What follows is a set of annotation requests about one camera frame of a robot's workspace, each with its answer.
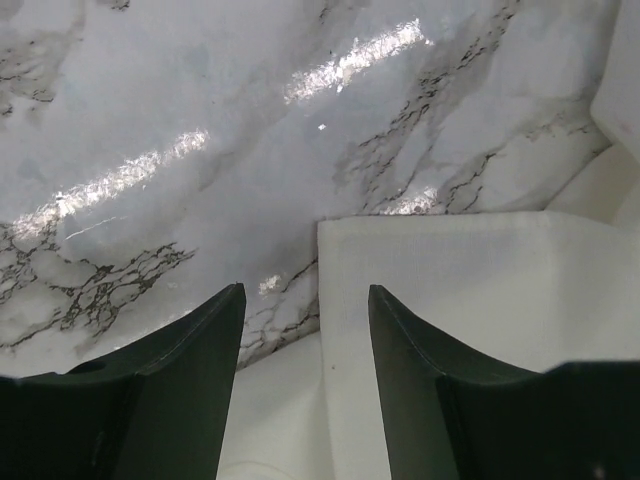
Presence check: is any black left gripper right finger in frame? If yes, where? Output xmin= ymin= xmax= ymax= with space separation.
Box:
xmin=368 ymin=285 xmax=639 ymax=479

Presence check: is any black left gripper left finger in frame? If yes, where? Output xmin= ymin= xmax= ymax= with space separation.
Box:
xmin=1 ymin=284 xmax=246 ymax=479

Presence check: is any cream cloth napkin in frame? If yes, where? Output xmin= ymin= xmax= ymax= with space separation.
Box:
xmin=218 ymin=1 xmax=639 ymax=479

